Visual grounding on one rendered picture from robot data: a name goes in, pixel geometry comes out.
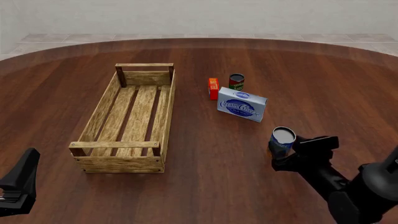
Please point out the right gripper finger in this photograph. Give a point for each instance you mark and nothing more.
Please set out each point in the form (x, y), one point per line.
(284, 164)
(298, 144)

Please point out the red butter box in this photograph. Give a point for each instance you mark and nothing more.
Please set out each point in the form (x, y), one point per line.
(213, 91)

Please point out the wooden slat tray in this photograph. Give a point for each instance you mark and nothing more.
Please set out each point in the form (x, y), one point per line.
(136, 112)

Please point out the blue alphabet soup tin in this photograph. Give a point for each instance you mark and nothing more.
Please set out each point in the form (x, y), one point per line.
(281, 142)

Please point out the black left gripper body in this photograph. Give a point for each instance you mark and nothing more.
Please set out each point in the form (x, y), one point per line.
(17, 201)

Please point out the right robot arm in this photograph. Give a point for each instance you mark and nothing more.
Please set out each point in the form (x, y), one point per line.
(367, 191)

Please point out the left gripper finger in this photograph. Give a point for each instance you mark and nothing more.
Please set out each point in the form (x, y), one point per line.
(24, 169)

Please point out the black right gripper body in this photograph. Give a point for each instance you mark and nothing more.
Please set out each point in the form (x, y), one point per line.
(312, 163)

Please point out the pale blue cream cheese box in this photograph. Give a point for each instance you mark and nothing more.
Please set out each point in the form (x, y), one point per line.
(241, 105)

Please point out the red and green sauce tin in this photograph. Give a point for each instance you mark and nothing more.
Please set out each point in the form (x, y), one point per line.
(236, 82)

